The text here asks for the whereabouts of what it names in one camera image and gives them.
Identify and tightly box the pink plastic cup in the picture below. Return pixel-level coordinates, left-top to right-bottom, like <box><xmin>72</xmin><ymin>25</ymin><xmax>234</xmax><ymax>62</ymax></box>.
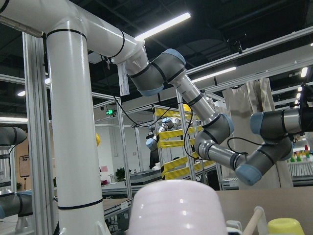
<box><xmin>126</xmin><ymin>180</ymin><xmax>227</xmax><ymax>235</ymax></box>

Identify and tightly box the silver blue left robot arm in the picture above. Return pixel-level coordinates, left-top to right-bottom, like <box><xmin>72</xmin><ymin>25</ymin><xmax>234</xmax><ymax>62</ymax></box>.
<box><xmin>126</xmin><ymin>49</ymin><xmax>313</xmax><ymax>186</ymax></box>

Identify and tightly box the wooden cup holder rack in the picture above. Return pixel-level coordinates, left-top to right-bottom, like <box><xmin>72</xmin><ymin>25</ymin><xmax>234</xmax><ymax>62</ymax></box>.
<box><xmin>243</xmin><ymin>206</ymin><xmax>268</xmax><ymax>235</ymax></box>

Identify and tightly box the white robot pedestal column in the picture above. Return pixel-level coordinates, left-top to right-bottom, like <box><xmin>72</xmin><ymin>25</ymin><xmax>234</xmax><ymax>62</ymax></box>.
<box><xmin>0</xmin><ymin>0</ymin><xmax>139</xmax><ymax>235</ymax></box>

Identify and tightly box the yellow plastic cup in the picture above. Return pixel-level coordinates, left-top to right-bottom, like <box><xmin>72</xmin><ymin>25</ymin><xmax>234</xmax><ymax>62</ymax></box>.
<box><xmin>268</xmin><ymin>218</ymin><xmax>305</xmax><ymax>235</ymax></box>

